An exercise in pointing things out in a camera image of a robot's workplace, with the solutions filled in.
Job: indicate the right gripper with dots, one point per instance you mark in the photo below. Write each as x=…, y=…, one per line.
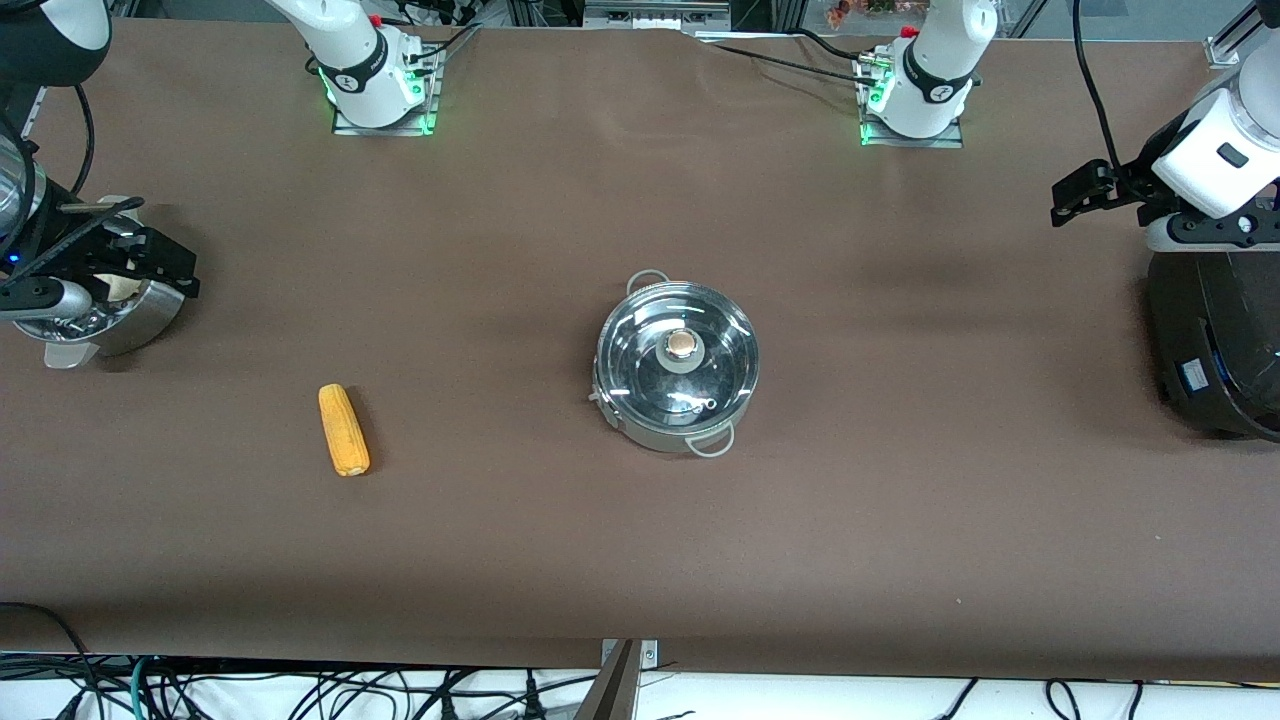
x=62, y=246

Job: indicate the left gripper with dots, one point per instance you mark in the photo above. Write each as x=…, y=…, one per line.
x=1131, y=183

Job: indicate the yellow corn cob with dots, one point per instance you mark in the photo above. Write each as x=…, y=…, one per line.
x=343, y=430

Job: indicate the glass lid with knob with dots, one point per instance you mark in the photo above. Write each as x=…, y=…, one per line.
x=640, y=350

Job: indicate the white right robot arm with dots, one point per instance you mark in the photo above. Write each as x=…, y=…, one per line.
x=345, y=40

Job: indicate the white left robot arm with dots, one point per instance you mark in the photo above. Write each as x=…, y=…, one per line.
x=940, y=60

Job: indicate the steel steamer pot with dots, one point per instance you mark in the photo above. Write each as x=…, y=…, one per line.
x=150, y=320

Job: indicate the white steamed bun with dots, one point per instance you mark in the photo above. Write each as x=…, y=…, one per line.
x=122, y=288

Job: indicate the black round appliance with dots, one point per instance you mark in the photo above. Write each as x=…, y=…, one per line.
x=1220, y=340

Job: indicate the orange red small object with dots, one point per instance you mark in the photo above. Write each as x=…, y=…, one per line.
x=850, y=12

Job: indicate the grey metal box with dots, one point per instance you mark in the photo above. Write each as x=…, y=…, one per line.
x=655, y=15

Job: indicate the dark brown beam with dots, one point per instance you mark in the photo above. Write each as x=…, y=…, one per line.
x=612, y=695

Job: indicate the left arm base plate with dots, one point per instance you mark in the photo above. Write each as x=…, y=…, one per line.
x=920, y=143

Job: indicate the aluminium frame profile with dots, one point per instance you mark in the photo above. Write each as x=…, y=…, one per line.
x=1228, y=45
x=35, y=105

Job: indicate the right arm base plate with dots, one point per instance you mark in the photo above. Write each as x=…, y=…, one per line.
x=432, y=95

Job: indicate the small metal table bracket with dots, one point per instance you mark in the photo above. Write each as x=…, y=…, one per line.
x=650, y=652

